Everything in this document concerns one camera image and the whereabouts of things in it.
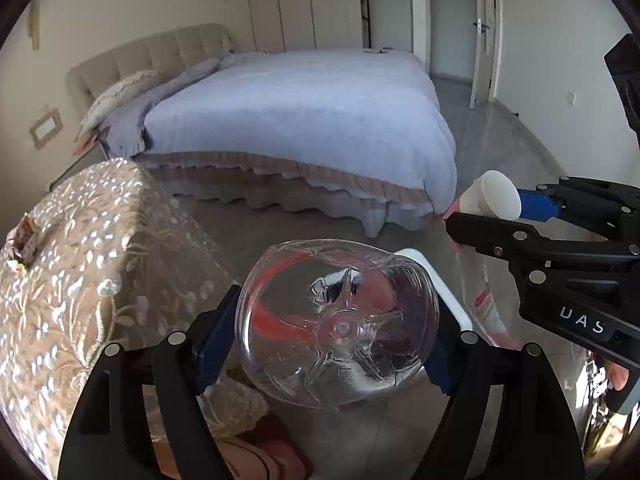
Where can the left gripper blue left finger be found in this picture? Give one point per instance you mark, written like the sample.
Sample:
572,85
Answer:
217,339

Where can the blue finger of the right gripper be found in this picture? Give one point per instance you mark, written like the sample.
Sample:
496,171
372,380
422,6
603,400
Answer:
537,206

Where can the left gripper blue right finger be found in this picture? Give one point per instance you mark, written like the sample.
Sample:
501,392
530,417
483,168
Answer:
436,367

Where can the white pink pouch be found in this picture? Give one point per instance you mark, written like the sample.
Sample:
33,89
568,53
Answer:
472,222

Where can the crushed clear bottle orange label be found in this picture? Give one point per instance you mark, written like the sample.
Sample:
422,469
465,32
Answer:
325,323

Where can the dark red snack packet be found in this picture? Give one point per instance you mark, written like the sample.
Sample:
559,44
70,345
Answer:
23,241

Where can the white trash bin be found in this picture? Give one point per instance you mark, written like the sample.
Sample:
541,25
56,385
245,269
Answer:
452,304

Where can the operator right hand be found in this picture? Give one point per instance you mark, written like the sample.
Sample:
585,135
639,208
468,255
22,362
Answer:
616,374

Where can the operator left hand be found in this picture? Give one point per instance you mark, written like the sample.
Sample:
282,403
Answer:
245,461

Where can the round embroidered tablecloth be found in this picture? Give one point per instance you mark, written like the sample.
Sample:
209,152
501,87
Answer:
118,260

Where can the bed with lavender duvet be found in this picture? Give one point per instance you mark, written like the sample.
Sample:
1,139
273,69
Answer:
350,134

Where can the white door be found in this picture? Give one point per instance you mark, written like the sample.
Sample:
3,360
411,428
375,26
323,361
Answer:
487,52

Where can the orange packet on nightstand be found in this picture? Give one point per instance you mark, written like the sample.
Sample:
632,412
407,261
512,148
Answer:
86,142

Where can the beige frilled pillow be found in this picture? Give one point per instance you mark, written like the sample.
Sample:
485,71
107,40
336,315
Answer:
119,94

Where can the beige tufted headboard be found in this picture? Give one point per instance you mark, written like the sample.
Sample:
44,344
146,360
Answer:
169,53

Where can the beige wardrobe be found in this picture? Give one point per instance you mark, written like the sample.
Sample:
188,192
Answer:
294,25

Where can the framed wall switch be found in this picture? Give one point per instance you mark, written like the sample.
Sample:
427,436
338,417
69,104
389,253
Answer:
46,128

